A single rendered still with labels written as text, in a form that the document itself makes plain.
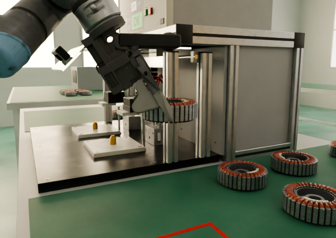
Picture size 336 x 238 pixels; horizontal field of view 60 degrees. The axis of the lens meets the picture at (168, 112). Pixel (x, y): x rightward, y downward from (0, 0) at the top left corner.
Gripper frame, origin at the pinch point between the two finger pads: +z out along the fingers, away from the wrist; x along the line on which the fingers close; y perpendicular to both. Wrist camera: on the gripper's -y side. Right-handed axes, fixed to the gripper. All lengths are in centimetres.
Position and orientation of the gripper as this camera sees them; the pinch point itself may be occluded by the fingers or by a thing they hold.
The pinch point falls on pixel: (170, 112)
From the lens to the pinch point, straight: 56.8
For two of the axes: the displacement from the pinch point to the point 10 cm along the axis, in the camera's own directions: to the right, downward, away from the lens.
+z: 5.1, 8.4, 1.8
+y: -8.6, 5.2, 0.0
